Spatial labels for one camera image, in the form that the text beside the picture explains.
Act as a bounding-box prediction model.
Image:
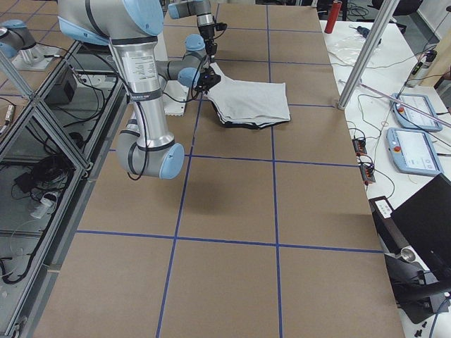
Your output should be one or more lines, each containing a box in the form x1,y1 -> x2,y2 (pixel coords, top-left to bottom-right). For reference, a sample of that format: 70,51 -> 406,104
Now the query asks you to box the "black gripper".
197,68 -> 221,93
198,24 -> 217,63

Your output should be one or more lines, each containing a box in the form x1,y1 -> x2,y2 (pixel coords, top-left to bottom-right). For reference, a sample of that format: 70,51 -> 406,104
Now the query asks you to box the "grey cartoon print t-shirt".
206,63 -> 291,129

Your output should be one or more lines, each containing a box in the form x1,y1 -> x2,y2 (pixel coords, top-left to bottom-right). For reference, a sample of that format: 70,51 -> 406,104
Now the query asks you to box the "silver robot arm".
168,0 -> 217,63
58,1 -> 221,180

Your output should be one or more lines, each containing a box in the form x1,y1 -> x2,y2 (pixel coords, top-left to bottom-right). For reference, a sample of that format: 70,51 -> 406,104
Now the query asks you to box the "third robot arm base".
1,19 -> 60,71

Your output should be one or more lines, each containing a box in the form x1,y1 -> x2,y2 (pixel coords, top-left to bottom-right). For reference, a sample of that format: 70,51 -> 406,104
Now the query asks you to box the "red cylindrical bottle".
324,0 -> 342,34

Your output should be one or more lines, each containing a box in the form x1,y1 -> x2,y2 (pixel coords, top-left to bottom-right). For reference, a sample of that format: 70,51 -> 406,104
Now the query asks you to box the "clear plastic bag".
328,35 -> 366,65

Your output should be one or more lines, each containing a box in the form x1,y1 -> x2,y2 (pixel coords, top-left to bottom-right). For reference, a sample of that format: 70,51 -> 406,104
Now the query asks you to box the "orange black relay module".
352,138 -> 367,156

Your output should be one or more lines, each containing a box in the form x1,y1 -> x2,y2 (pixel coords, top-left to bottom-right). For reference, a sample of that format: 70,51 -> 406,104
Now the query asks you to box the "upper blue teach pendant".
390,94 -> 443,132

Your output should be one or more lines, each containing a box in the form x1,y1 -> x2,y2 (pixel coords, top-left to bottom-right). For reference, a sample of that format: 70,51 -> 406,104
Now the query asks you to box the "blue teach pendant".
390,94 -> 443,132
386,127 -> 444,177

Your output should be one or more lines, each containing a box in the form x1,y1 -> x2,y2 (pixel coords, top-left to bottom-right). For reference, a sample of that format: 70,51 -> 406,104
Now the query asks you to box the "lower blue teach pendant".
386,127 -> 444,177

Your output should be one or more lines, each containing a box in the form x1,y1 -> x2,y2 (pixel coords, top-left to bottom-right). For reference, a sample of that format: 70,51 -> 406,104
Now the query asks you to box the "black box with label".
369,196 -> 409,254

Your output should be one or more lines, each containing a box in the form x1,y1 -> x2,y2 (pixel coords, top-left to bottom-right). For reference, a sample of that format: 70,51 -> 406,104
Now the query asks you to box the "black laptop computer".
391,174 -> 450,280

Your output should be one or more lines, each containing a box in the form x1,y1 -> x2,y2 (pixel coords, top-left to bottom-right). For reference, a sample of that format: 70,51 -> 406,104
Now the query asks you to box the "silver metal cup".
400,247 -> 416,263

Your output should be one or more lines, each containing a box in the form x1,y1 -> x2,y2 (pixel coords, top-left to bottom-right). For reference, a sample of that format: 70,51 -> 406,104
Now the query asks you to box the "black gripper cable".
105,52 -> 209,182

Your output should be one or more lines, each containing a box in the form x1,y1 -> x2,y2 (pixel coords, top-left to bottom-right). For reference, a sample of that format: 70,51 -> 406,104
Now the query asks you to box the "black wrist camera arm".
215,23 -> 228,32

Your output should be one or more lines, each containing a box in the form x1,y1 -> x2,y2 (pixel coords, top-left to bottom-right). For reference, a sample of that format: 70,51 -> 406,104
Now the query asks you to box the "grey aluminium frame post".
337,0 -> 400,110

